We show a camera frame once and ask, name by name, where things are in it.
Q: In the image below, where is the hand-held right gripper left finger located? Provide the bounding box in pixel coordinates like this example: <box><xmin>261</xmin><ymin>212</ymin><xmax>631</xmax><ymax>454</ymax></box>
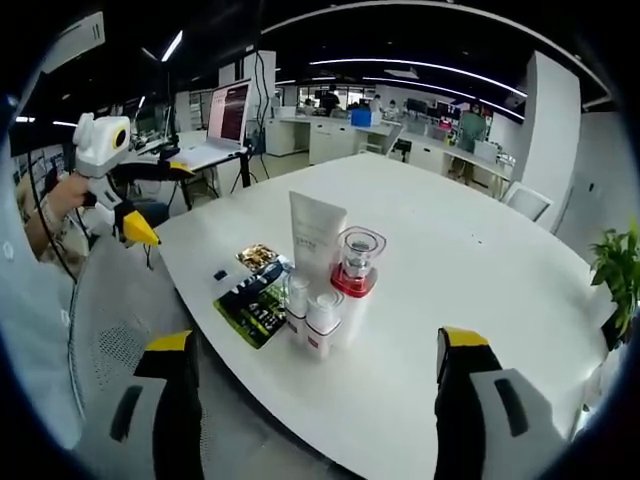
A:
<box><xmin>82</xmin><ymin>329</ymin><xmax>205</xmax><ymax>480</ymax></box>

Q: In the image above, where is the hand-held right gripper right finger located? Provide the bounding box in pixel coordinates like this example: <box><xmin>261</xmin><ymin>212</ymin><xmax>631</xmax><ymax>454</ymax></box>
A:
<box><xmin>433</xmin><ymin>326</ymin><xmax>566</xmax><ymax>480</ymax></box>

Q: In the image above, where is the small clear skincare sachet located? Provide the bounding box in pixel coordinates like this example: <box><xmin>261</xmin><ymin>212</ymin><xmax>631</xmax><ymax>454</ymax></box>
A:
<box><xmin>209</xmin><ymin>267</ymin><xmax>241</xmax><ymax>296</ymax></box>

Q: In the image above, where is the gold foil skincare sachet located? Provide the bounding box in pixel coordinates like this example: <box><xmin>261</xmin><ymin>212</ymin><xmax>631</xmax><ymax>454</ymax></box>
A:
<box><xmin>234</xmin><ymin>243</ymin><xmax>276</xmax><ymax>269</ymax></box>

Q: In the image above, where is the green black skincare sachet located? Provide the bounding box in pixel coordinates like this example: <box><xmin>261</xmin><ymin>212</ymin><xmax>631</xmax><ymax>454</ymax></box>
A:
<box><xmin>213</xmin><ymin>284</ymin><xmax>290</xmax><ymax>350</ymax></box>

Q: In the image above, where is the white skincare tube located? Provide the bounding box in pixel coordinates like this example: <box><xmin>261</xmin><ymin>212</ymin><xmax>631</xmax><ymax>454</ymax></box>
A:
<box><xmin>288</xmin><ymin>189</ymin><xmax>349</xmax><ymax>281</ymax></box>

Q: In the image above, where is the small white skincare bottle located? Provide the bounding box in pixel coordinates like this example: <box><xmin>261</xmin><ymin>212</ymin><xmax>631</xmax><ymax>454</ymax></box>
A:
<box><xmin>283</xmin><ymin>273</ymin><xmax>312</xmax><ymax>346</ymax></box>
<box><xmin>303</xmin><ymin>292</ymin><xmax>345</xmax><ymax>360</ymax></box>

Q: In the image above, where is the red collar skincare bottle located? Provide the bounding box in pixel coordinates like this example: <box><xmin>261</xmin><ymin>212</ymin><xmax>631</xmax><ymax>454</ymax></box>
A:
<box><xmin>329</xmin><ymin>225</ymin><xmax>388</xmax><ymax>350</ymax></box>

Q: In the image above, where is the person's left hand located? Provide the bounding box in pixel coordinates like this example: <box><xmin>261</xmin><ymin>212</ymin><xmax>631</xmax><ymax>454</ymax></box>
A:
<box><xmin>47</xmin><ymin>172</ymin><xmax>99</xmax><ymax>225</ymax></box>

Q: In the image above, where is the white wristwatch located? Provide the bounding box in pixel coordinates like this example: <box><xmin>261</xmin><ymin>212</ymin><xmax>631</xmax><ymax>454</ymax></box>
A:
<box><xmin>39</xmin><ymin>195</ymin><xmax>69</xmax><ymax>231</ymax></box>

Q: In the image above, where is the white open laptop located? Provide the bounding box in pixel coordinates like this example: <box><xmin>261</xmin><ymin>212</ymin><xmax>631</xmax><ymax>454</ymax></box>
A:
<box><xmin>172</xmin><ymin>77</ymin><xmax>254</xmax><ymax>174</ymax></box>

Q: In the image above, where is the white mesh office chair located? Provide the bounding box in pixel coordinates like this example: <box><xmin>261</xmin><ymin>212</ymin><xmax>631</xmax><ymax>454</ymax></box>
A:
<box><xmin>67</xmin><ymin>234</ymin><xmax>211</xmax><ymax>480</ymax></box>

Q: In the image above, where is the white ceiling air unit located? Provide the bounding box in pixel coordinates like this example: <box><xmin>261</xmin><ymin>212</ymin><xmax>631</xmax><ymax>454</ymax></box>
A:
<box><xmin>42</xmin><ymin>12</ymin><xmax>107</xmax><ymax>69</ymax></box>

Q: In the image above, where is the person's light shirt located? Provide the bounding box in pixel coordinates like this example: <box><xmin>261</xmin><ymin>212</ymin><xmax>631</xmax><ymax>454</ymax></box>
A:
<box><xmin>0</xmin><ymin>199</ymin><xmax>84</xmax><ymax>451</ymax></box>

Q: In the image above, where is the white office workbench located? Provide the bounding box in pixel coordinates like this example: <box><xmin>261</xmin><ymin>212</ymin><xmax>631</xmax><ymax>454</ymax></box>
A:
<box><xmin>264</xmin><ymin>113</ymin><xmax>516</xmax><ymax>189</ymax></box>

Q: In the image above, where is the green potted plant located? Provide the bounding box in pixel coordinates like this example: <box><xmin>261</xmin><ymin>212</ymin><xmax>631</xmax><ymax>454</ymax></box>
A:
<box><xmin>589</xmin><ymin>227</ymin><xmax>640</xmax><ymax>346</ymax></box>

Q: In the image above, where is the black hanging cable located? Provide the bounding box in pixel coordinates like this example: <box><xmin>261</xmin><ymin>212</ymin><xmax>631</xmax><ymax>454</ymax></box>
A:
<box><xmin>252</xmin><ymin>49</ymin><xmax>271</xmax><ymax>151</ymax></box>

